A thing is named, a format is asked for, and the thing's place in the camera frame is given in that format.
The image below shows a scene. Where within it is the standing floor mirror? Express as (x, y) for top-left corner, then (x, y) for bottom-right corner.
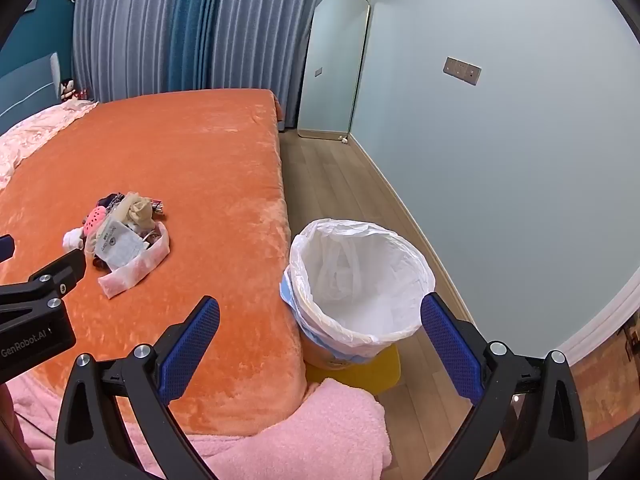
(297, 0), (372, 141)

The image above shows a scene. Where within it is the small plush toy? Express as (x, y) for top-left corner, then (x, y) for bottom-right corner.
(60, 77), (89, 102)

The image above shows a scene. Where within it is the yellow stool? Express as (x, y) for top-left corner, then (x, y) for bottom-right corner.
(305, 342), (402, 394)

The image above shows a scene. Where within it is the white printed packet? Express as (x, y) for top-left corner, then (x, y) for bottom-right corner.
(94, 217), (147, 269)

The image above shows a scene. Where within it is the blue curtain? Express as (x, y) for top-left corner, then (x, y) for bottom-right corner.
(167, 0), (237, 94)

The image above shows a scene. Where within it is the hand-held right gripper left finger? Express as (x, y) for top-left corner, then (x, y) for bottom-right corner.
(54, 296), (221, 480)

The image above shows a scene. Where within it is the blue padded headboard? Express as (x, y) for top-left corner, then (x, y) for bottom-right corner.
(0, 52), (62, 136)

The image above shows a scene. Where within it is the pink fluffy blanket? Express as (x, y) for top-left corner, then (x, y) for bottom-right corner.
(10, 377), (393, 480)

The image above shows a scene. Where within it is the light pink quilt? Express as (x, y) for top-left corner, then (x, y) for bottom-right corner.
(0, 100), (100, 192)

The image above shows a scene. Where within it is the wall switch plate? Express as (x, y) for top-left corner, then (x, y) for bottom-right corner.
(443, 56), (483, 86)

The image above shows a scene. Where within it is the beige waste bin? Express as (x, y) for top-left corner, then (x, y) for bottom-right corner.
(299, 331), (397, 369)

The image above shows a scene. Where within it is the orange plush blanket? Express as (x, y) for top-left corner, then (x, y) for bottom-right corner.
(0, 88), (307, 442)

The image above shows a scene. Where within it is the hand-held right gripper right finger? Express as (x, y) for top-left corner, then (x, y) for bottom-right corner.
(420, 292), (590, 480)

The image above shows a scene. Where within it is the white plastic bin bag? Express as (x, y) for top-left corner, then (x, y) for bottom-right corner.
(280, 218), (437, 362)

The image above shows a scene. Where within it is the grey curtain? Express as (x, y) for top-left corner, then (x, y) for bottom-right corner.
(215, 0), (373, 132)
(72, 0), (174, 104)

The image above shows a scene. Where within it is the beige crumpled cloth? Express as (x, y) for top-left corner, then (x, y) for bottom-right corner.
(122, 191), (154, 229)

